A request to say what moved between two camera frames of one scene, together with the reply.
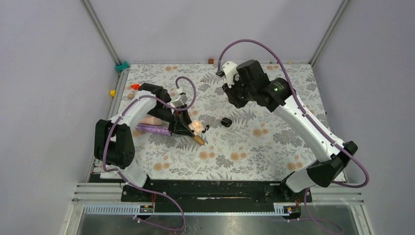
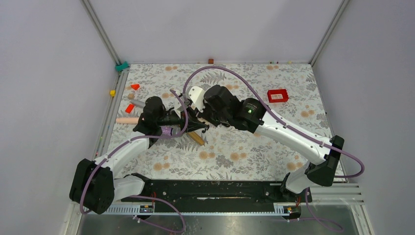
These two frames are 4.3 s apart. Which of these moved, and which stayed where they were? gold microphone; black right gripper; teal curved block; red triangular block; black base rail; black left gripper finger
Moved: black right gripper; black left gripper finger
Stayed: teal curved block; gold microphone; red triangular block; black base rail
